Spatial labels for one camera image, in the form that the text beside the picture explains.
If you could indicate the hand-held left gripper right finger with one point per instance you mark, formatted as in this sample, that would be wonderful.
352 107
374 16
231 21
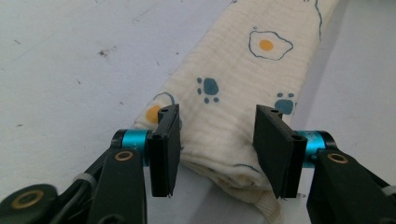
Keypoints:
277 152

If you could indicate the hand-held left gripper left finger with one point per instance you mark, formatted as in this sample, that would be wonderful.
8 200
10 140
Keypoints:
164 152

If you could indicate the white foam board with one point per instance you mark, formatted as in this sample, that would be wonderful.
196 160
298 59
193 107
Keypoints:
62 77

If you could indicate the cream printed muslin cloth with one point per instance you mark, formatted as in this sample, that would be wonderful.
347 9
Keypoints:
230 93

